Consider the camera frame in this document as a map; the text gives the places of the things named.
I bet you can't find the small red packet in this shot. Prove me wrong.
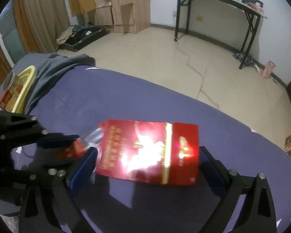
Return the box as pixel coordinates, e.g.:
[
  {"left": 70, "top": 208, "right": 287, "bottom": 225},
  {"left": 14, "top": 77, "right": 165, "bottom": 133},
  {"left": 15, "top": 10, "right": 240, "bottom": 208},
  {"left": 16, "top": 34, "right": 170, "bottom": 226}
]
[{"left": 55, "top": 139, "right": 86, "bottom": 160}]

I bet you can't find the red cardboard box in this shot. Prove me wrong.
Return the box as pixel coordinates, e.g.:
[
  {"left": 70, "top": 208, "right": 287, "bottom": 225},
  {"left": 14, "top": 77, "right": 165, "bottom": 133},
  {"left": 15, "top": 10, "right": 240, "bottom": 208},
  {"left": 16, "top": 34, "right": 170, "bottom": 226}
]
[{"left": 95, "top": 119, "right": 199, "bottom": 186}]

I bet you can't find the red gold box in basin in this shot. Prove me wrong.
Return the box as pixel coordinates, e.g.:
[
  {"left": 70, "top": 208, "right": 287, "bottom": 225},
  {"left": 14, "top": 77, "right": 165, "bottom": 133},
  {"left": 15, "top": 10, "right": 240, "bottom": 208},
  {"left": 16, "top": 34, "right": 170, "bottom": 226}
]
[{"left": 0, "top": 73, "right": 23, "bottom": 112}]

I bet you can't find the yellow plastic basin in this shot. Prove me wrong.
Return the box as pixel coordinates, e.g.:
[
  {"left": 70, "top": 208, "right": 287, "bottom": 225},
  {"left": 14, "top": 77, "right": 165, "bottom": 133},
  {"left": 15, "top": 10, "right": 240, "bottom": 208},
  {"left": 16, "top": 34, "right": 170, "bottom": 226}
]
[{"left": 11, "top": 65, "right": 37, "bottom": 114}]

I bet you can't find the grey cloth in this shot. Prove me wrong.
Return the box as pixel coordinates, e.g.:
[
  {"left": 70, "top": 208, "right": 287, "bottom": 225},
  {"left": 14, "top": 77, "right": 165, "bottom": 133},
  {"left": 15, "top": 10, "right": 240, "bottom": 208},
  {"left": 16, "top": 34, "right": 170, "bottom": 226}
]
[{"left": 12, "top": 52, "right": 95, "bottom": 115}]

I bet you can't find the pink package on floor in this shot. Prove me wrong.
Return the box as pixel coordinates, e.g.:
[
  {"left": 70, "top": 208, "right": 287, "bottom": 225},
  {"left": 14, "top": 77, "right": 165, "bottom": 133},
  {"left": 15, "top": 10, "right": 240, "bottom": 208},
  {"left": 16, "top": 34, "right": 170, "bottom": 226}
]
[{"left": 261, "top": 61, "right": 276, "bottom": 79}]

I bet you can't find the dark patterned cloth on floor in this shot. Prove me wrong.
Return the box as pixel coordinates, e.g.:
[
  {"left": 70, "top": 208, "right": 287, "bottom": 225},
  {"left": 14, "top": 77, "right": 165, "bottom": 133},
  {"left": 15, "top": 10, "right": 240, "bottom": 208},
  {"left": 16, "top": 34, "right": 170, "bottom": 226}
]
[{"left": 233, "top": 53, "right": 255, "bottom": 67}]

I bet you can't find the open black suitcase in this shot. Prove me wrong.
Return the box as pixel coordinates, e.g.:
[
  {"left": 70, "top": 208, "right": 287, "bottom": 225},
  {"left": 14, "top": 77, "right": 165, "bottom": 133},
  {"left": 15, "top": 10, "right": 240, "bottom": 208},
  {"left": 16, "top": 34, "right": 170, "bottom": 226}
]
[{"left": 56, "top": 22, "right": 108, "bottom": 52}]

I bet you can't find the beige curtain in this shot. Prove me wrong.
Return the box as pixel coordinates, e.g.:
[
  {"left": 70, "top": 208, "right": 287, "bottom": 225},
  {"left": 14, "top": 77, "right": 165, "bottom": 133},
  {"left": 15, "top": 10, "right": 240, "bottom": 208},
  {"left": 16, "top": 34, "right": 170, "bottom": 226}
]
[{"left": 20, "top": 0, "right": 70, "bottom": 53}]

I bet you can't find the black folding table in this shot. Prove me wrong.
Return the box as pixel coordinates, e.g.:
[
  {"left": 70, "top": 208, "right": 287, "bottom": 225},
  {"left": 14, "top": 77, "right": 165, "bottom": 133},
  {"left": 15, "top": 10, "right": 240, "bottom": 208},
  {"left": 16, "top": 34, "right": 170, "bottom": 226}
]
[{"left": 174, "top": 0, "right": 267, "bottom": 58}]

